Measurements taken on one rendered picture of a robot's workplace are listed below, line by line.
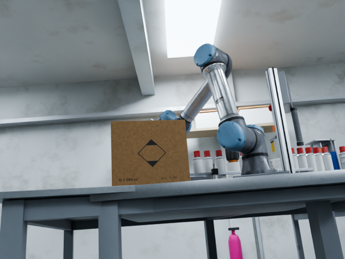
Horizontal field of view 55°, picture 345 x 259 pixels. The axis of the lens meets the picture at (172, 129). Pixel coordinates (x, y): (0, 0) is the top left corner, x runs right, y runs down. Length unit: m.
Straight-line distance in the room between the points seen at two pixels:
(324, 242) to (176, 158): 0.59
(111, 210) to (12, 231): 0.28
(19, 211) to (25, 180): 4.26
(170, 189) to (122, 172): 0.31
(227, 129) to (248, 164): 0.20
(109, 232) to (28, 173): 4.34
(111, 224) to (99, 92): 4.42
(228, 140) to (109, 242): 0.64
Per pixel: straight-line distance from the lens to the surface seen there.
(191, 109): 1.75
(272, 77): 1.90
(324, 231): 1.26
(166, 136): 1.33
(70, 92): 5.51
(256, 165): 1.47
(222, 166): 1.77
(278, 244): 5.01
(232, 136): 1.38
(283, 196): 1.12
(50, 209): 1.08
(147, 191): 1.03
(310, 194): 1.15
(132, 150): 1.30
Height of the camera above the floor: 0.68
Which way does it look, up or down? 17 degrees up
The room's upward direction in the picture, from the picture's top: 4 degrees counter-clockwise
